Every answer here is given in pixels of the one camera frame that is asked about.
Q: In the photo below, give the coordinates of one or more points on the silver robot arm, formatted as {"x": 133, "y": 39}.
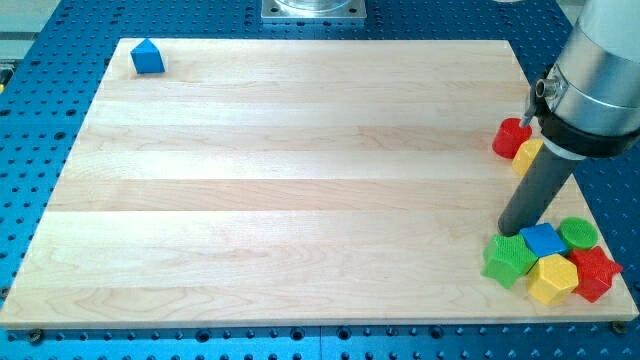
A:
{"x": 587, "y": 102}

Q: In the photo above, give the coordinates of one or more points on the red cylinder block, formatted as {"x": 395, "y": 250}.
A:
{"x": 510, "y": 136}

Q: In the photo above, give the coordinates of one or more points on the green star block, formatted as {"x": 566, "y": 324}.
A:
{"x": 507, "y": 258}

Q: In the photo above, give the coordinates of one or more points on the yellow block behind rod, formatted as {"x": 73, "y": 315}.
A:
{"x": 525, "y": 155}

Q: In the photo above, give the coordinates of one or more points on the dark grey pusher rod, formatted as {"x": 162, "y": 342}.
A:
{"x": 545, "y": 177}

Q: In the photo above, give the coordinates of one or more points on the blue cube block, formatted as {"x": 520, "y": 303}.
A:
{"x": 543, "y": 240}

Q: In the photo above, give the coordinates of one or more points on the yellow hexagon block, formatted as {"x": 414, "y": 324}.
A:
{"x": 552, "y": 279}

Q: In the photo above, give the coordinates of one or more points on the green cylinder block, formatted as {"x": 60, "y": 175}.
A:
{"x": 577, "y": 233}

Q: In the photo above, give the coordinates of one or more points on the red star block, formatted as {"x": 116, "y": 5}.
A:
{"x": 595, "y": 270}

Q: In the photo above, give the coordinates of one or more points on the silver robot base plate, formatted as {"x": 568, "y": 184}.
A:
{"x": 313, "y": 9}

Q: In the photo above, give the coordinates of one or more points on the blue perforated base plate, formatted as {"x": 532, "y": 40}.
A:
{"x": 51, "y": 90}

